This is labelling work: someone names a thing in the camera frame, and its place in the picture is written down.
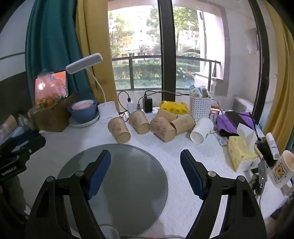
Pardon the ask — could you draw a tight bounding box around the yellow wipes packet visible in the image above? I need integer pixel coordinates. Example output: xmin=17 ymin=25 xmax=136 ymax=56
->
xmin=159 ymin=100 xmax=188 ymax=115

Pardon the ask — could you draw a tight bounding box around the white paper cup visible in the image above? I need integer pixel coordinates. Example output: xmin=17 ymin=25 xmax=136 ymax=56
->
xmin=190 ymin=118 xmax=214 ymax=145

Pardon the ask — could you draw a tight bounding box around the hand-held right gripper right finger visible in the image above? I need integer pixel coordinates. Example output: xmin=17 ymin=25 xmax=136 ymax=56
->
xmin=180 ymin=149 xmax=268 ymax=239

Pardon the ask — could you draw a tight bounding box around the black charger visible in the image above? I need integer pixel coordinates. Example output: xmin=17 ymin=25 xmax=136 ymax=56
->
xmin=143 ymin=96 xmax=153 ymax=114

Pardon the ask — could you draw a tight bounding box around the yellow curtain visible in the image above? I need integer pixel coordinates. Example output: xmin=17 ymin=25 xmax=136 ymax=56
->
xmin=76 ymin=0 xmax=120 ymax=112
xmin=262 ymin=0 xmax=294 ymax=153

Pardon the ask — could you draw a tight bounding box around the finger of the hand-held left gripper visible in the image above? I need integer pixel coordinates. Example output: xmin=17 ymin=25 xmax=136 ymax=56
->
xmin=0 ymin=130 xmax=41 ymax=149
xmin=14 ymin=134 xmax=46 ymax=162

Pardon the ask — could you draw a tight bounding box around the white air conditioner unit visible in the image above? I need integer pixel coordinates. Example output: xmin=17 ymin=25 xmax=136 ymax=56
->
xmin=232 ymin=95 xmax=256 ymax=113

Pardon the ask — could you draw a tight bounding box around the small red white box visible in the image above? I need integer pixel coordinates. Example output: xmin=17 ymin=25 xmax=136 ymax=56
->
xmin=210 ymin=109 xmax=221 ymax=123

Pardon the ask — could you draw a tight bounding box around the blue bowl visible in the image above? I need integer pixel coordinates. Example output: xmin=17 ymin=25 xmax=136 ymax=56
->
xmin=67 ymin=99 xmax=98 ymax=124

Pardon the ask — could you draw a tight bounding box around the person's left forearm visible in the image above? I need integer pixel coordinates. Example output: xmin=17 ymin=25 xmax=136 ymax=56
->
xmin=0 ymin=176 xmax=27 ymax=217

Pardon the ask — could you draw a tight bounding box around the white plastic basket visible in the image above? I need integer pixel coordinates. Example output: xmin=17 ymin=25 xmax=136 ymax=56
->
xmin=189 ymin=93 xmax=213 ymax=121

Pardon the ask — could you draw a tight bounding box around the white bear mug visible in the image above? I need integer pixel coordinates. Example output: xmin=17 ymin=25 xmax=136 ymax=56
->
xmin=268 ymin=150 xmax=294 ymax=189

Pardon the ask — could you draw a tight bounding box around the black window post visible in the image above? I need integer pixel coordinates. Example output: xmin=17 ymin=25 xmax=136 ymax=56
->
xmin=157 ymin=0 xmax=177 ymax=109

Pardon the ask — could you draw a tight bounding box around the black balcony railing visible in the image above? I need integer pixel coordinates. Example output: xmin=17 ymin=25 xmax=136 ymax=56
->
xmin=112 ymin=55 xmax=221 ymax=90

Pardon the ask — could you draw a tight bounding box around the white desk lamp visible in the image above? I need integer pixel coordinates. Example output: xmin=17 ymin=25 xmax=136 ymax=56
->
xmin=65 ymin=53 xmax=120 ymax=125

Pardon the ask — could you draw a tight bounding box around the grey round mat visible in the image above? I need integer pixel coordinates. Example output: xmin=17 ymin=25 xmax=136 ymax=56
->
xmin=56 ymin=144 xmax=169 ymax=238

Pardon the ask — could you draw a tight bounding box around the cardboard box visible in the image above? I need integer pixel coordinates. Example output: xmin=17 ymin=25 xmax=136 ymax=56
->
xmin=29 ymin=93 xmax=79 ymax=133

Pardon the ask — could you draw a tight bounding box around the black pouch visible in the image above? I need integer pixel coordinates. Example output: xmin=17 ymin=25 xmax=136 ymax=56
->
xmin=257 ymin=141 xmax=275 ymax=168

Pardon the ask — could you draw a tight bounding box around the grey cable switch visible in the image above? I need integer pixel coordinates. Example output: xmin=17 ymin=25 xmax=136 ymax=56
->
xmin=258 ymin=160 xmax=268 ymax=185

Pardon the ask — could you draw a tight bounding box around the white plate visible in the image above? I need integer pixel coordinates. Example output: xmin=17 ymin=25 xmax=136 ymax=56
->
xmin=68 ymin=112 xmax=101 ymax=128

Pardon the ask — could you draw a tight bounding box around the teal curtain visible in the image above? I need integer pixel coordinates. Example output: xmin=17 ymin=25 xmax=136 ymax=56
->
xmin=25 ymin=0 xmax=95 ymax=105

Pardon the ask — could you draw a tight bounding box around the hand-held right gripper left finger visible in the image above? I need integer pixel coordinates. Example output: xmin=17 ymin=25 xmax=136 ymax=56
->
xmin=24 ymin=149 xmax=112 ymax=239

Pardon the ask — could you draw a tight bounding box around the brown printed paper cup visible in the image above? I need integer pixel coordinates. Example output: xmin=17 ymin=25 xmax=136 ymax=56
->
xmin=149 ymin=115 xmax=177 ymax=143
xmin=128 ymin=110 xmax=150 ymax=135
xmin=108 ymin=117 xmax=131 ymax=144
xmin=156 ymin=108 xmax=179 ymax=123
xmin=170 ymin=113 xmax=196 ymax=135

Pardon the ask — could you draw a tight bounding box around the purple cloth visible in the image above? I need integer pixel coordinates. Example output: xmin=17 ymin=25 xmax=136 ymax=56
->
xmin=217 ymin=112 xmax=257 ymax=136

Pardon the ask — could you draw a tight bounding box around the black cable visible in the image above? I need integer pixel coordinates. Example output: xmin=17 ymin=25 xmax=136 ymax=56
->
xmin=117 ymin=91 xmax=130 ymax=113
xmin=145 ymin=90 xmax=191 ymax=98

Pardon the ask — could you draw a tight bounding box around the yellow tissue box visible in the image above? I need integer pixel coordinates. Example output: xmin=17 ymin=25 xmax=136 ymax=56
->
xmin=227 ymin=123 xmax=260 ymax=173

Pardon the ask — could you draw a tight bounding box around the black notebook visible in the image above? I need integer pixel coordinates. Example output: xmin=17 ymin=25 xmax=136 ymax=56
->
xmin=224 ymin=111 xmax=250 ymax=129

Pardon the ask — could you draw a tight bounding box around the white power strip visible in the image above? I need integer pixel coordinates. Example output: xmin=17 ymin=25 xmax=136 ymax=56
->
xmin=118 ymin=106 xmax=160 ymax=123

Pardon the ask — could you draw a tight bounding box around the orange plastic fruit bag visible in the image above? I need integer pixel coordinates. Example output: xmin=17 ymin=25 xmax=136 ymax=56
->
xmin=34 ymin=70 xmax=69 ymax=109

